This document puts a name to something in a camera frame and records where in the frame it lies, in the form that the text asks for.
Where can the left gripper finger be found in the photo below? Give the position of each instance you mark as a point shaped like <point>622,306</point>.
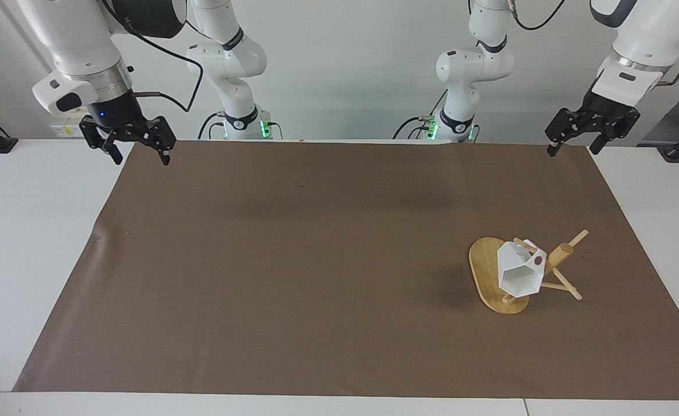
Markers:
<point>563,128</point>
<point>612,132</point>

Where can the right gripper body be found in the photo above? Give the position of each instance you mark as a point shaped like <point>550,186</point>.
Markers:
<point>115,111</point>

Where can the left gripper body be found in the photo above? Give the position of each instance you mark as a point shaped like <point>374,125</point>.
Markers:
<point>608,105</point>

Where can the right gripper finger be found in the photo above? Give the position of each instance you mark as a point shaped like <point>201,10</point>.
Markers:
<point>98,136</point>
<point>159,137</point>

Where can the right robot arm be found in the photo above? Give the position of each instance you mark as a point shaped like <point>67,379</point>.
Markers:
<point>79,40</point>

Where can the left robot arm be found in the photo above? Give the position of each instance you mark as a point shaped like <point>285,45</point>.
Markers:
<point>645,34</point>

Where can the white faceted cup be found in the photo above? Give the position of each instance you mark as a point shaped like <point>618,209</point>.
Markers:
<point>515,271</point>

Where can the wooden cup rack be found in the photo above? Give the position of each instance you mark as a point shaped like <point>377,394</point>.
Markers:
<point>485,271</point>

